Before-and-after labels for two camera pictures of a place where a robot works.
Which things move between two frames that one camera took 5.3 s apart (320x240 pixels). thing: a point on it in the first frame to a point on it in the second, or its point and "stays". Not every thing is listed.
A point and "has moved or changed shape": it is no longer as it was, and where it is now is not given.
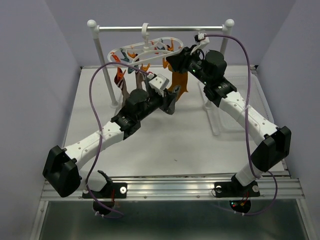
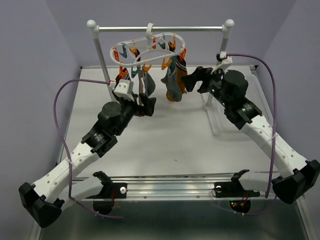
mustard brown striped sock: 178,79 has moved or changed shape
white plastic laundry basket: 236,76 stays
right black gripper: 179,61 to 190,80
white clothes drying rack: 107,70 stays
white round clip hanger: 145,29 has moved or changed shape
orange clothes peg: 120,74 has moved or changed shape
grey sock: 168,103 to 172,82
